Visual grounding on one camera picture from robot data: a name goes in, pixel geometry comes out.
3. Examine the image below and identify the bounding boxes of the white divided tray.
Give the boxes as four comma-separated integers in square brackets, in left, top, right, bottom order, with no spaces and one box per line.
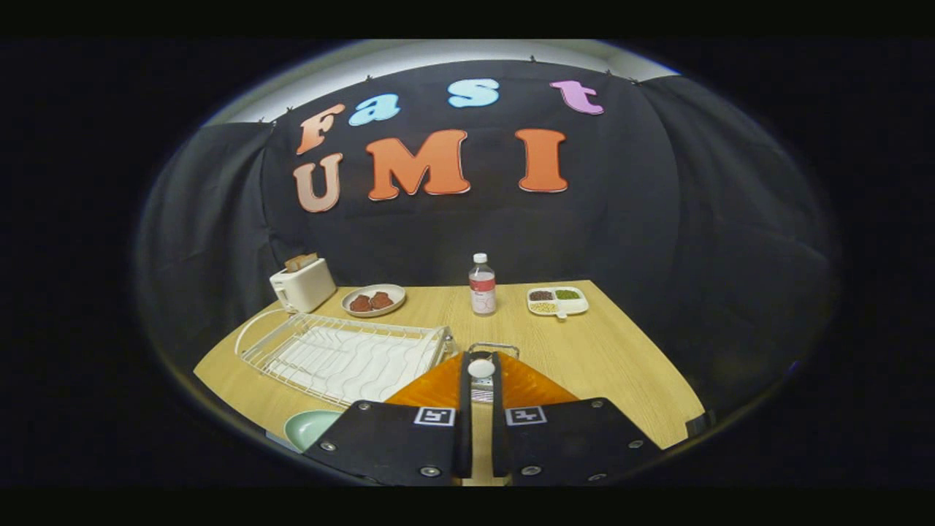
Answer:
[527,286,589,321]

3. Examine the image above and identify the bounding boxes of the white spoon checkered handle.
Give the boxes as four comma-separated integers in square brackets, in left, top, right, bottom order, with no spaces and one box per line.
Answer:
[467,357,497,405]

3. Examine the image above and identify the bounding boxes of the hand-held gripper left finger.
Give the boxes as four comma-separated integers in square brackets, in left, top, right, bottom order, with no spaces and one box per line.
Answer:
[302,352,474,487]

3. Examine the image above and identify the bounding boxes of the white wire dish rack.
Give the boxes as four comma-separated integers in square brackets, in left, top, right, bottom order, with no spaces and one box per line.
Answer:
[234,308,458,408]

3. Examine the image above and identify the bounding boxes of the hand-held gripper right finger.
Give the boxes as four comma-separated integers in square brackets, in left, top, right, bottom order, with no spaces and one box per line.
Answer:
[491,352,663,487]

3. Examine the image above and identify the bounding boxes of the white ribbed drip tray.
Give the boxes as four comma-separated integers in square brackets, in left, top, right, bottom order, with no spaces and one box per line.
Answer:
[264,325,443,403]

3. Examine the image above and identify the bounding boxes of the pale green plate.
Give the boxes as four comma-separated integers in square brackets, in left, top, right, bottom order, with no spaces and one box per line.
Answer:
[283,409,344,454]

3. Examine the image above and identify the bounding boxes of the white round plate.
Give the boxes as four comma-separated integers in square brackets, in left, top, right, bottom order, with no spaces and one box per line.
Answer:
[341,283,407,318]

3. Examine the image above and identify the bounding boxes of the clear plastic bottle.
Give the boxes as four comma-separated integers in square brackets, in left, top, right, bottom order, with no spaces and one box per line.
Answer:
[468,253,497,316]

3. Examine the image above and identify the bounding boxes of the white toaster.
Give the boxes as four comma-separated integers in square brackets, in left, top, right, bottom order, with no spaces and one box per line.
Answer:
[269,257,337,314]

